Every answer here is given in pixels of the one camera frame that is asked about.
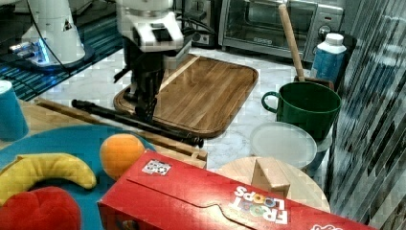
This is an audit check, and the wooden utensil handle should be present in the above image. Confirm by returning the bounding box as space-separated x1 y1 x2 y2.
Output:
279 4 305 81

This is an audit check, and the wooden drawer with black handle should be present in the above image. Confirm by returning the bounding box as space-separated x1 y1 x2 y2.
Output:
34 98 208 169

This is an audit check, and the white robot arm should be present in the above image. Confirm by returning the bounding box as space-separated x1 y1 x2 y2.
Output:
116 0 184 121

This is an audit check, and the white blue-labelled bottle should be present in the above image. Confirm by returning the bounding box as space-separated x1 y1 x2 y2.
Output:
310 33 347 82

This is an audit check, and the green mug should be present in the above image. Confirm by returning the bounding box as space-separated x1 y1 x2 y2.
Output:
261 81 341 141

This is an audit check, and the silver toaster oven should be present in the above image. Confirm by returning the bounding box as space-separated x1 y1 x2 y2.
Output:
218 0 344 62

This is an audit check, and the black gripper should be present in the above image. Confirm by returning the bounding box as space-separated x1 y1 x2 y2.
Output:
114 38 165 122

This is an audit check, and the yellow banana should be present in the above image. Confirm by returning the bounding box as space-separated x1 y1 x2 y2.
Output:
0 152 97 205

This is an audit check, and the orange fruit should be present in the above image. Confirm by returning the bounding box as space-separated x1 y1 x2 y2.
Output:
100 133 146 180

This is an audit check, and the red apple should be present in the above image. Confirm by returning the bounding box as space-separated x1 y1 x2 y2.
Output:
0 187 81 230

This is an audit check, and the teal plate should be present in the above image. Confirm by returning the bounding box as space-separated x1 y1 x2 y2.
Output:
0 124 157 230

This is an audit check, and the glass jar with wooden lid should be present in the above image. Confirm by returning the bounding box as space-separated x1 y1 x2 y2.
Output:
216 157 330 213

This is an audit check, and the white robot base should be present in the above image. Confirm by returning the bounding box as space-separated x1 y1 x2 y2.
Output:
1 0 94 71

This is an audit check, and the red cereal box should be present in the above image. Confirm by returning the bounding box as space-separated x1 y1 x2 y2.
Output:
98 150 375 230

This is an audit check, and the blue can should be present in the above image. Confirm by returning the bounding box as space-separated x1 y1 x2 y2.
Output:
0 80 29 142

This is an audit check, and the large wooden cutting board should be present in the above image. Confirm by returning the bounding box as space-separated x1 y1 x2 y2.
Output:
113 54 259 139

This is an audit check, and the glass jar with clear lid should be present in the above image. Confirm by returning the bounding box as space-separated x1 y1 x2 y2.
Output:
250 122 317 170

